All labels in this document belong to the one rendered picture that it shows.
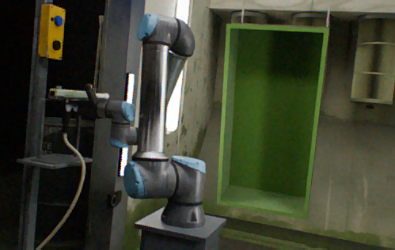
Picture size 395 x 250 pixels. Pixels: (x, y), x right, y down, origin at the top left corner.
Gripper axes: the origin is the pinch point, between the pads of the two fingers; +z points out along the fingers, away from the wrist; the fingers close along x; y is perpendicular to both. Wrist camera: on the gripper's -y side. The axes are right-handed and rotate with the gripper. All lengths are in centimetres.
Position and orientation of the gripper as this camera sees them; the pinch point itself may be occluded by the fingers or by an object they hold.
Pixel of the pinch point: (66, 100)
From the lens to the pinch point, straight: 220.8
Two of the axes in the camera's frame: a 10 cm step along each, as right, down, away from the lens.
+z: -9.4, -1.1, 3.3
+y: -1.0, 9.9, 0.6
